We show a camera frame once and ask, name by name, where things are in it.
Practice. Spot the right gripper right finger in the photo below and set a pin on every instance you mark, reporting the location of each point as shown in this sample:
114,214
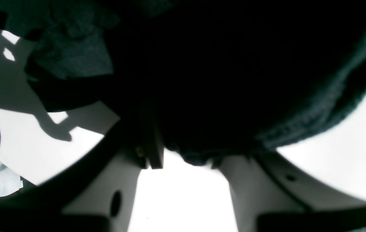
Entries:
270,194

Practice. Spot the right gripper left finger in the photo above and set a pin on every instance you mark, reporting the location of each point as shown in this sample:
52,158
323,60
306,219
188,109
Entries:
95,194

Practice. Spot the black t-shirt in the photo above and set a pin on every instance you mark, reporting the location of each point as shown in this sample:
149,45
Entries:
225,76

